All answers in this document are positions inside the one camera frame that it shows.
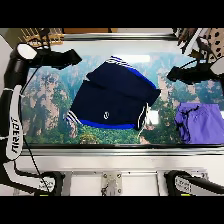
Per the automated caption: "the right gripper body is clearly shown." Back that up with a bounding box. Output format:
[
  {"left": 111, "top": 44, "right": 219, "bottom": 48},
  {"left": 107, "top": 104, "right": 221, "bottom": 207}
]
[{"left": 166, "top": 65, "right": 193, "bottom": 85}]

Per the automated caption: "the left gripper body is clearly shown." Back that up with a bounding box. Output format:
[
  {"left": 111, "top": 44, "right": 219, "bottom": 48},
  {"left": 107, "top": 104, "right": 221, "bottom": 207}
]
[{"left": 52, "top": 48, "right": 83, "bottom": 71}]

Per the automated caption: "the navy blue garment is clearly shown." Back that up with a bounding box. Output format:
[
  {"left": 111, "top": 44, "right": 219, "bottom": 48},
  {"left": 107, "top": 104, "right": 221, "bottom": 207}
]
[{"left": 65, "top": 54, "right": 162, "bottom": 132}]

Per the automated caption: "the brown clothes hanger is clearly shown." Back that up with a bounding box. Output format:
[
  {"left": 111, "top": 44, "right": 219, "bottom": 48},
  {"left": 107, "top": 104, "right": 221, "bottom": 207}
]
[{"left": 20, "top": 28, "right": 65, "bottom": 48}]

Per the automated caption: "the purple garment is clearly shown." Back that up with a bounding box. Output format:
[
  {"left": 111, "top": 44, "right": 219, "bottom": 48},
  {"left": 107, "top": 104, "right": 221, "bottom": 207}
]
[{"left": 174, "top": 102, "right": 224, "bottom": 145}]

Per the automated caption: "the black cable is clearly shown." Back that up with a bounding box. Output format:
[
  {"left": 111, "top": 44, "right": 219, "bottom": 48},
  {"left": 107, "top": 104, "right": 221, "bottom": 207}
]
[{"left": 18, "top": 65, "right": 51, "bottom": 193}]

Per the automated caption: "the spotted garment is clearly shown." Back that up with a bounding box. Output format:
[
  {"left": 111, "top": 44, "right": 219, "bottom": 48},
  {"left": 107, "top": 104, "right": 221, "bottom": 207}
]
[{"left": 204, "top": 28, "right": 224, "bottom": 63}]

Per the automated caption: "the silver frame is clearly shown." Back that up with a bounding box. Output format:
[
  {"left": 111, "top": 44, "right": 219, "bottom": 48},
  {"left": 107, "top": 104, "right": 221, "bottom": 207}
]
[{"left": 13, "top": 32, "right": 224, "bottom": 197}]

